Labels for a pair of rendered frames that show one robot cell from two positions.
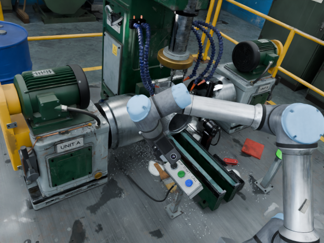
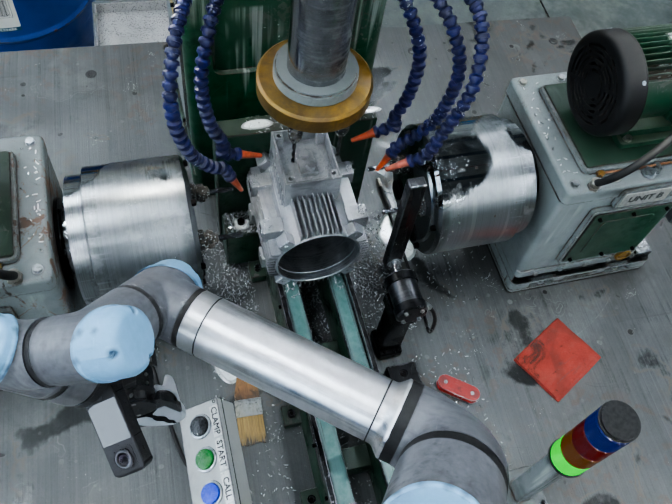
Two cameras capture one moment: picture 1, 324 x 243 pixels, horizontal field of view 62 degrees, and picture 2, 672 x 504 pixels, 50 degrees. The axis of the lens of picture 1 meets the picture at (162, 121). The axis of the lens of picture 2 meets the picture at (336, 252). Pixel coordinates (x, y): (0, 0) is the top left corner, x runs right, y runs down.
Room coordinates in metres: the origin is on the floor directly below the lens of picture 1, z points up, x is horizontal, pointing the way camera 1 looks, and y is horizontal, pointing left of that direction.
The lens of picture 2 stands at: (0.52, -0.31, 2.13)
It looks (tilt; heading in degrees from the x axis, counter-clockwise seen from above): 58 degrees down; 16
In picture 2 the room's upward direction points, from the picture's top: 12 degrees clockwise
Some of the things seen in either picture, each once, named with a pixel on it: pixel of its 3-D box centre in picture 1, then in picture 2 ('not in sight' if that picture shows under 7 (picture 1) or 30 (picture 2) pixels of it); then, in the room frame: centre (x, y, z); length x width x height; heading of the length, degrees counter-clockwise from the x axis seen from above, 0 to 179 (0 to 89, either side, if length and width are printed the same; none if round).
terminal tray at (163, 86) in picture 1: (168, 93); (304, 166); (1.26, 0.00, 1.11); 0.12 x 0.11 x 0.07; 41
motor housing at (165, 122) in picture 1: (169, 111); (305, 214); (1.23, -0.03, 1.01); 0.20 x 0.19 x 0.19; 41
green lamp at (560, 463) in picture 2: (283, 152); (573, 453); (1.02, -0.61, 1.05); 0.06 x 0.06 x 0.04
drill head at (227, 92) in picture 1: (213, 95); (472, 181); (1.44, -0.28, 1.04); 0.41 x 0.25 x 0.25; 131
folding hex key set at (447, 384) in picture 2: (230, 161); (457, 389); (1.14, -0.43, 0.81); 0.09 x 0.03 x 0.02; 94
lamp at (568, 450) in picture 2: not in sight; (585, 445); (1.02, -0.61, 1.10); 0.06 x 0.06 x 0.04
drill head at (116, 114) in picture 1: (111, 123); (109, 236); (0.99, 0.24, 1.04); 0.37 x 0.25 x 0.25; 131
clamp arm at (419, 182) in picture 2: (206, 102); (403, 227); (1.22, -0.21, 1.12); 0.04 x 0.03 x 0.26; 41
